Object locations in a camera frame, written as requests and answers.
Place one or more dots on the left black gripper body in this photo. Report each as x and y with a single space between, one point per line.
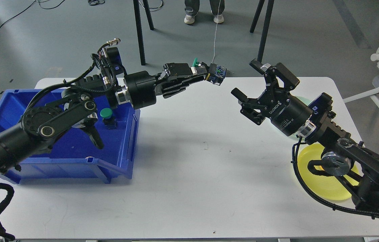
140 89

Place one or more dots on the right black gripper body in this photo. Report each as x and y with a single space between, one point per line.
285 111

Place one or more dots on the black stand leg left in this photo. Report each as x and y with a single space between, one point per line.
139 26

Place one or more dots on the blue plastic bin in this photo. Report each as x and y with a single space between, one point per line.
74 155

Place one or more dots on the green push button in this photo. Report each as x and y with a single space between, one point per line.
213 73
108 118

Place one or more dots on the person left shoe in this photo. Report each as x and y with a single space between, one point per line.
189 19

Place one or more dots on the black stand leg right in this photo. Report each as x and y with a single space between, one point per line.
266 24

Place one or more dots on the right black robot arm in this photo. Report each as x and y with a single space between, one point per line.
354 166

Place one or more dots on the person right shoe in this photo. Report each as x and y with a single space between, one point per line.
218 19

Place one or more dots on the black stand leg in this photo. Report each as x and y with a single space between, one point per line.
266 24
139 26

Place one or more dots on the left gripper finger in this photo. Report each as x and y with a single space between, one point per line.
170 88
180 71

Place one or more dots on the person shoe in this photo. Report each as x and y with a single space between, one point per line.
218 19
189 19

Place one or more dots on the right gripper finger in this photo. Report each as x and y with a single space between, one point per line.
278 77
255 109

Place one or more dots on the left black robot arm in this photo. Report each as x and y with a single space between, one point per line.
53 111

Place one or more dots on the yellow plate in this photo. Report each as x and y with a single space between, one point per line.
328 188

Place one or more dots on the pale green plate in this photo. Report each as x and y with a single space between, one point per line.
302 99

